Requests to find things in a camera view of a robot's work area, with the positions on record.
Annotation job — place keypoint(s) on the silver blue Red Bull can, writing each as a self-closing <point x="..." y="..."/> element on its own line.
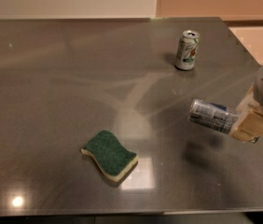
<point x="213" y="116"/>

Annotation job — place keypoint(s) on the white green soda can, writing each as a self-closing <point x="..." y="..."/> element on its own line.
<point x="187" y="50"/>

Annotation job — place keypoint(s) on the green yellow sponge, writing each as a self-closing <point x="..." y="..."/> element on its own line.
<point x="112" y="158"/>

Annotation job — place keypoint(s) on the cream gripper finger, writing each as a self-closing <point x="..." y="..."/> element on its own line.
<point x="246" y="101"/>
<point x="249" y="125"/>

